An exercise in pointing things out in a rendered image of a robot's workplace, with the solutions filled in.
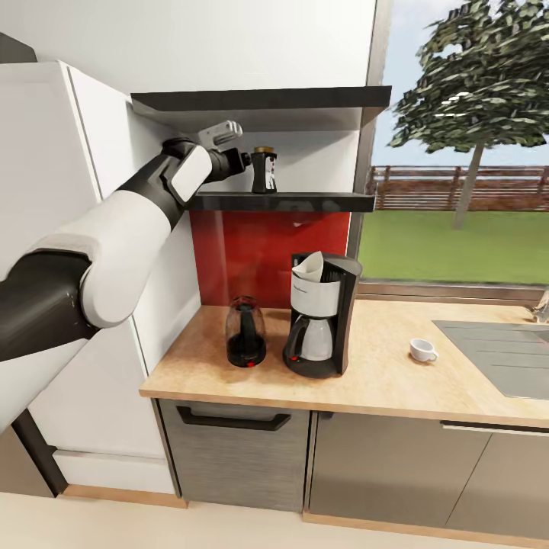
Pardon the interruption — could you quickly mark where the bottle of coffee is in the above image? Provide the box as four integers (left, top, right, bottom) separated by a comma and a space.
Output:
250, 146, 277, 194

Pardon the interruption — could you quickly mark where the paper coffee filter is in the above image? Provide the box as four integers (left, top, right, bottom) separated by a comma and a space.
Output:
292, 251, 323, 283

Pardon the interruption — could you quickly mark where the coffee cup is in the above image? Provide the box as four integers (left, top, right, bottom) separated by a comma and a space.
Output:
410, 339, 438, 362

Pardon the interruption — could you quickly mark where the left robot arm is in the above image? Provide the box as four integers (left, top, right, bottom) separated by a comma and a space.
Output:
0, 121, 252, 434

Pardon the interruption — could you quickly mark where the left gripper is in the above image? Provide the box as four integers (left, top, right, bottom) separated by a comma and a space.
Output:
212, 147, 252, 181

